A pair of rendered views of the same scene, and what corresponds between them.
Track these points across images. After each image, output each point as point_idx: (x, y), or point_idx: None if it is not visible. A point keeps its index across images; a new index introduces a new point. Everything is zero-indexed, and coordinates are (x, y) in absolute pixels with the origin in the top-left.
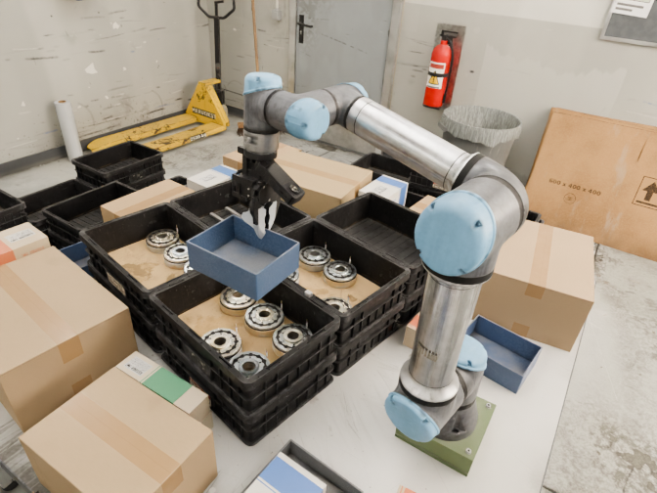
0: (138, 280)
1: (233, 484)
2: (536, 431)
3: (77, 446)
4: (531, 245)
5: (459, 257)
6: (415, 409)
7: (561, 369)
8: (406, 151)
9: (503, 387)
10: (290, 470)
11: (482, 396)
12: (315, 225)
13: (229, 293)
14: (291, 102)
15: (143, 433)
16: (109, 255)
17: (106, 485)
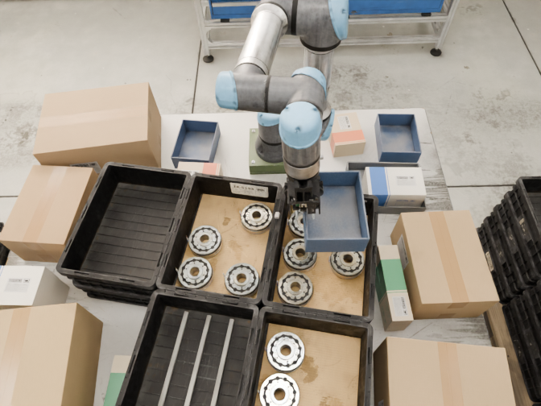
0: (336, 404)
1: (387, 225)
2: (242, 119)
3: (470, 265)
4: (85, 125)
5: (348, 14)
6: (333, 110)
7: (181, 118)
8: (277, 43)
9: (219, 139)
10: (373, 184)
11: (234, 146)
12: (163, 283)
13: (299, 295)
14: (318, 84)
15: (434, 242)
16: None
17: (467, 232)
